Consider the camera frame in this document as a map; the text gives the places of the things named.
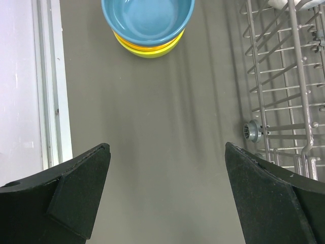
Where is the aluminium corner profile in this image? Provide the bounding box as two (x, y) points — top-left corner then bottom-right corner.
(32, 1), (73, 169)

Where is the grey wire dish rack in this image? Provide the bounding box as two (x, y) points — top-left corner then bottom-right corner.
(239, 1), (324, 181)

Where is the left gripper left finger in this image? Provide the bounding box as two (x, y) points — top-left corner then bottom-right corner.
(1, 143), (111, 243)

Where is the white bowl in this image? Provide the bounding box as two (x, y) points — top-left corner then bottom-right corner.
(268, 0), (323, 11)

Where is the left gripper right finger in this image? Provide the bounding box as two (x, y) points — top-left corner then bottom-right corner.
(225, 142), (324, 243)

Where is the yellow-green bowl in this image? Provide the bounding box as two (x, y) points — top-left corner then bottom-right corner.
(113, 29), (185, 58)

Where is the blue bowl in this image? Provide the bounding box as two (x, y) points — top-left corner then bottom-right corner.
(101, 0), (195, 46)

